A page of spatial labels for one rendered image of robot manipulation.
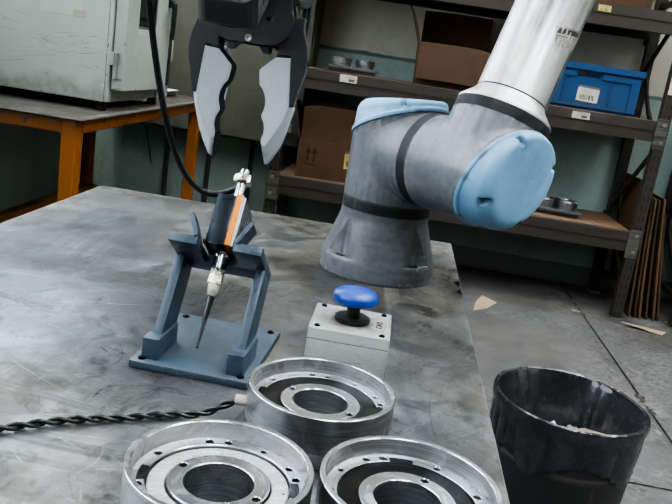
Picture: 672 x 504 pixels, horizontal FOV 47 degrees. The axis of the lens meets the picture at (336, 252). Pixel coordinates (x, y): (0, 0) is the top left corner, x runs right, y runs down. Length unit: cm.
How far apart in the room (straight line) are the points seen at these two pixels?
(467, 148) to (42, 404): 51
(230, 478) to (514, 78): 58
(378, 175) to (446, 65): 297
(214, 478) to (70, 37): 235
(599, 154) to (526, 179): 372
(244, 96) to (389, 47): 86
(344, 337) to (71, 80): 217
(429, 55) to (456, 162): 306
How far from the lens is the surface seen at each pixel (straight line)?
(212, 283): 66
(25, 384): 62
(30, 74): 279
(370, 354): 66
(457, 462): 50
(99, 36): 270
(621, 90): 408
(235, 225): 66
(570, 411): 195
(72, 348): 69
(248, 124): 431
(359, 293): 66
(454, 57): 391
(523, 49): 91
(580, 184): 459
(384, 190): 95
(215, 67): 67
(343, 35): 447
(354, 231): 97
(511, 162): 85
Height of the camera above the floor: 107
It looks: 14 degrees down
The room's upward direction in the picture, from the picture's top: 9 degrees clockwise
